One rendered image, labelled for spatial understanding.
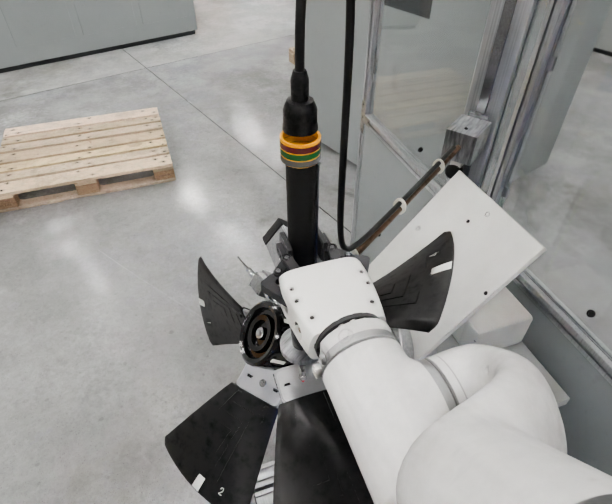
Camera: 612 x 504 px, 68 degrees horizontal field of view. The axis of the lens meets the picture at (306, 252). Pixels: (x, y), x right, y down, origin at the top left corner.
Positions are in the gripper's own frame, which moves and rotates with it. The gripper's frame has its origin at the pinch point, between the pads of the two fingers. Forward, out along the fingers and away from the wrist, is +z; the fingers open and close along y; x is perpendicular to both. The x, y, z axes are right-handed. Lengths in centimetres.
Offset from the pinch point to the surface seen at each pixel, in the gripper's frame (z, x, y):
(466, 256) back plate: 9.7, -21.4, 36.4
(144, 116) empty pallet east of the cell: 345, -139, -26
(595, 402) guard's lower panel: -10, -62, 70
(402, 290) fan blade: -2.6, -10.6, 14.5
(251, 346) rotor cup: 8.3, -29.3, -7.0
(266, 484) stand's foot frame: 27, -142, -6
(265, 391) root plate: 4.9, -39.6, -5.9
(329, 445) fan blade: -12.2, -31.1, 0.2
